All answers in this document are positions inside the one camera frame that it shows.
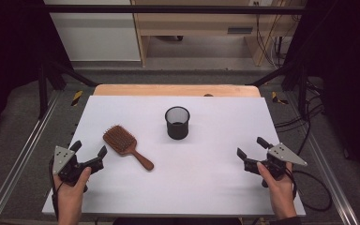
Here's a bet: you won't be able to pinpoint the hanging cables bundle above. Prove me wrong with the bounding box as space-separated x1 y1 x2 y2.
253 1 284 69

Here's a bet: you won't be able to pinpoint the black floor cables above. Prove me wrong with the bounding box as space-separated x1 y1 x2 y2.
274 76 326 158

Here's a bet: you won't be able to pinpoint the yellow black hazard tape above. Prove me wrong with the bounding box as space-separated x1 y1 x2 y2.
70 90 84 107
271 91 290 106

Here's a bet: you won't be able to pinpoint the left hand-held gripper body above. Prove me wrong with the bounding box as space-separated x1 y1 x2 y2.
52 145 105 192

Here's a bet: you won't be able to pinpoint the light wooden desk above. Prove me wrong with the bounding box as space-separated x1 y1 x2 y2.
130 0 306 68

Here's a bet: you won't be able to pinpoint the black curtain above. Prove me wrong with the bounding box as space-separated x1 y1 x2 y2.
0 0 73 148
285 0 360 188

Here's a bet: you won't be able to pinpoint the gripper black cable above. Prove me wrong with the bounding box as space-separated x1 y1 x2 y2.
48 158 64 221
289 168 333 213

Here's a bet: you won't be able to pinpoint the black metal crossbar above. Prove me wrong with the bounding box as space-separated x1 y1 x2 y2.
43 4 308 15

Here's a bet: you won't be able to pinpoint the person's left hand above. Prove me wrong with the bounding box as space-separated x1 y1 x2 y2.
53 166 92 202

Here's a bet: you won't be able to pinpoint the brown wooden hairbrush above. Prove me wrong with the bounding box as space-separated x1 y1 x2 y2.
102 125 155 172

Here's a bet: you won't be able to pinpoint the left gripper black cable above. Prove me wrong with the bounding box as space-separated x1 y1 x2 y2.
48 158 64 221

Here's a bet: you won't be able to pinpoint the black mesh cup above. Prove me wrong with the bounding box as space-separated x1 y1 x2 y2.
164 106 191 141

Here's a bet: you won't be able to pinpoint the person's right hand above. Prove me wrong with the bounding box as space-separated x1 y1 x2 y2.
256 162 295 204

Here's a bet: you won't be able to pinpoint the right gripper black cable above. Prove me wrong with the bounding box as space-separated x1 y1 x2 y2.
289 168 333 213

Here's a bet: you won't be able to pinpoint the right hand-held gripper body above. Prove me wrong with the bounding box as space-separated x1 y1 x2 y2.
243 142 308 188

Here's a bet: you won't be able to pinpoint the aluminium rail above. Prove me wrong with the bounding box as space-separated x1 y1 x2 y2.
0 93 61 225
284 93 360 225

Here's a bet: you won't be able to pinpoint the black metal frame stand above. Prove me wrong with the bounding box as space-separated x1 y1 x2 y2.
247 60 309 118
37 60 98 120

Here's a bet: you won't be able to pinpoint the white cabinet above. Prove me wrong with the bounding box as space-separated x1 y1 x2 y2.
42 0 143 63

